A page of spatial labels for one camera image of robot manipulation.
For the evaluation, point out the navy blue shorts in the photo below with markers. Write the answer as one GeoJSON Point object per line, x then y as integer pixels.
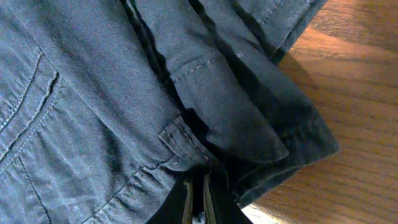
{"type": "Point", "coordinates": [105, 105]}

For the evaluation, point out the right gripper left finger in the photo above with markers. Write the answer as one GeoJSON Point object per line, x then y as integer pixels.
{"type": "Point", "coordinates": [177, 208]}

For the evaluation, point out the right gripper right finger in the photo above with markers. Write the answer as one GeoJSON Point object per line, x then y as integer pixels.
{"type": "Point", "coordinates": [219, 207]}

